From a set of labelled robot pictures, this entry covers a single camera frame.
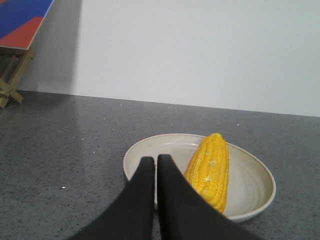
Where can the pale worn corn cob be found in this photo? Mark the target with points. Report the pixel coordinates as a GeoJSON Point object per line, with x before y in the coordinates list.
{"type": "Point", "coordinates": [208, 171]}

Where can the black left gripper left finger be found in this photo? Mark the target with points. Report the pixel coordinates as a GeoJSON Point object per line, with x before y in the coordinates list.
{"type": "Point", "coordinates": [130, 216]}

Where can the wooden easel with colourful board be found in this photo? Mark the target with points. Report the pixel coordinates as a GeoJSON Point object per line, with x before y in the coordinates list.
{"type": "Point", "coordinates": [20, 20]}

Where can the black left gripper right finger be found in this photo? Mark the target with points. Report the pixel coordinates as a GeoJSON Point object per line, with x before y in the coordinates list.
{"type": "Point", "coordinates": [184, 215]}

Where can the white round plate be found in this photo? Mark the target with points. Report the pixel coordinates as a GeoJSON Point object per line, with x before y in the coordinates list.
{"type": "Point", "coordinates": [251, 185]}

